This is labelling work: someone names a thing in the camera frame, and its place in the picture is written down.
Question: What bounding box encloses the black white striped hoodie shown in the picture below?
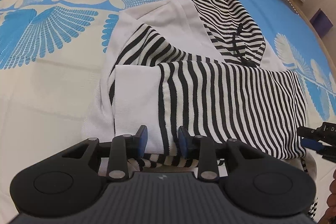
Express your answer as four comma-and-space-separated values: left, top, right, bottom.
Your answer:
81, 0, 320, 221

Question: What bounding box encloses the purple box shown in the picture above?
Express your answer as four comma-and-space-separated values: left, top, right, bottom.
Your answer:
310, 9, 333, 38

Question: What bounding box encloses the blue cream patterned bedsheet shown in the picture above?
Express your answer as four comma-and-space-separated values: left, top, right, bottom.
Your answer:
0, 0, 336, 224

